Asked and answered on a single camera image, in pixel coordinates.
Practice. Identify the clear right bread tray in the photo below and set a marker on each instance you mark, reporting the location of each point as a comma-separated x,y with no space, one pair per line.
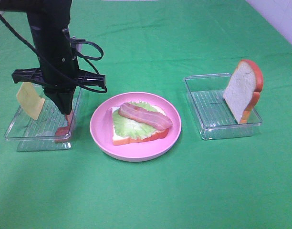
212,116

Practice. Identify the clear left ingredient tray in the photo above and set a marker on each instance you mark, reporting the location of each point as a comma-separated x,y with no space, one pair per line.
39,135

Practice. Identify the pink round plate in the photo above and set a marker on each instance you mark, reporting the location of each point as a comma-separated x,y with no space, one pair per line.
101,128

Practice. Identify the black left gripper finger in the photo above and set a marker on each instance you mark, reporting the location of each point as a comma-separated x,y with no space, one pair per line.
63,98

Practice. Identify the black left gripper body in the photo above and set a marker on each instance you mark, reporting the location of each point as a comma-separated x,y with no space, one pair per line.
94,82

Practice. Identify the bread slice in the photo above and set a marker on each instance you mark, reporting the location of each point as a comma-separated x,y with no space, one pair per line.
243,90
160,135

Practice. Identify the yellow cheese slice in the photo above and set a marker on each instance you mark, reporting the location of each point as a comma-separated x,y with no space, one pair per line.
29,100

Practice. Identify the green lettuce leaf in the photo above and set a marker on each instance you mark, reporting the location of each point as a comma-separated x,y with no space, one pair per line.
127,129

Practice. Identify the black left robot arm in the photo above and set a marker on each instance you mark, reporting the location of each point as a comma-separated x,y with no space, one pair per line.
57,52

